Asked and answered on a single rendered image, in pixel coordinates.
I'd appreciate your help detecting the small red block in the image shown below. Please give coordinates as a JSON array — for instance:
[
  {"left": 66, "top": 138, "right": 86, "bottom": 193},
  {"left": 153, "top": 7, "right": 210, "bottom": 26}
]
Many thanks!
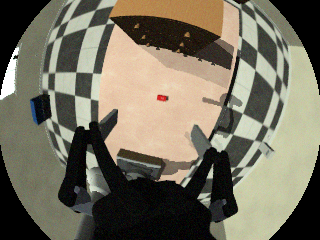
[{"left": 157, "top": 95, "right": 166, "bottom": 101}]

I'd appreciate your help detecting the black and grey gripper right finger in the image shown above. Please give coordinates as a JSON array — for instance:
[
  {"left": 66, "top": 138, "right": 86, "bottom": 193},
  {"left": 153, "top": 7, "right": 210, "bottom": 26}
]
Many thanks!
[{"left": 169, "top": 124, "right": 238, "bottom": 223}]

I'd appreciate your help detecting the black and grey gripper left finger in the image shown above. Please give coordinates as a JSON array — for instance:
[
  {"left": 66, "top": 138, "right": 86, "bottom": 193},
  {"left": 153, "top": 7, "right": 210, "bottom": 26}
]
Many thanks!
[{"left": 58, "top": 109, "right": 149, "bottom": 218}]

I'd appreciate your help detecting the brown wooden chest of drawers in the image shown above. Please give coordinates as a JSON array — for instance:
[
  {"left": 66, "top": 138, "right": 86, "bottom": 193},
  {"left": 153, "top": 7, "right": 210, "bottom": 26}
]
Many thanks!
[{"left": 108, "top": 0, "right": 224, "bottom": 56}]

